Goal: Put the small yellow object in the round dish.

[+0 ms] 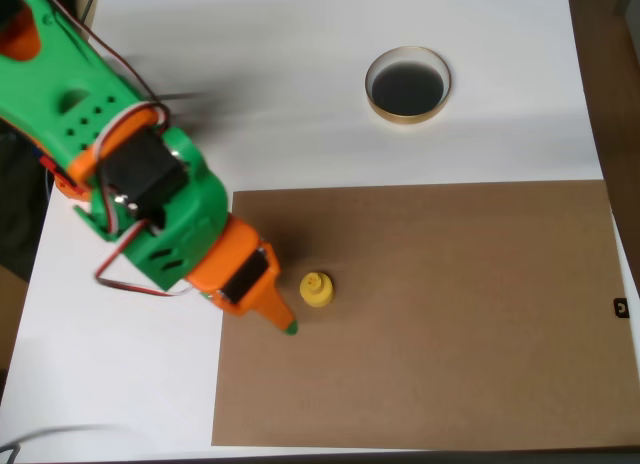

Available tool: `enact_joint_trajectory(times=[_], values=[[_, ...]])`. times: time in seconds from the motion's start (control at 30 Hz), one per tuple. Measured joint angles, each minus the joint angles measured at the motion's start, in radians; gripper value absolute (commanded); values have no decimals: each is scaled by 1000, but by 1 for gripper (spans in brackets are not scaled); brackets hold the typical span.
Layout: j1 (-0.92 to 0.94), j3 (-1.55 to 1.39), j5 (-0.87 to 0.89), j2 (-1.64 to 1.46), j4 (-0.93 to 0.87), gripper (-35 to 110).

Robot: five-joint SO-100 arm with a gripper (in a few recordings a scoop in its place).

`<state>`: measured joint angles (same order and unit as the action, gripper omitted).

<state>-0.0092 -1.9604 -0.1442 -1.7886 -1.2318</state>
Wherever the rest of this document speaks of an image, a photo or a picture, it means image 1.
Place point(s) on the orange robot base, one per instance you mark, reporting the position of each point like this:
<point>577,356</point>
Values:
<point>70,186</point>

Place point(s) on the small black tag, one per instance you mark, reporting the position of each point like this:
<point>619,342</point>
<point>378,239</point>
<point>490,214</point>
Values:
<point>620,307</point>

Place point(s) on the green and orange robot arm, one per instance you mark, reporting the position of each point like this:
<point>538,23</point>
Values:
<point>75,84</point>

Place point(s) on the round dish with gold rim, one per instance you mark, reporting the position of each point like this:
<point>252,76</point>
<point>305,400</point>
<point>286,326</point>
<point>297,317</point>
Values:
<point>407,86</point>

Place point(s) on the small yellow plastic knob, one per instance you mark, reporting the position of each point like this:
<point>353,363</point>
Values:
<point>316,290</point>

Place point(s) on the brown rectangular board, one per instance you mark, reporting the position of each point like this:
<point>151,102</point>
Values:
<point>425,314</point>

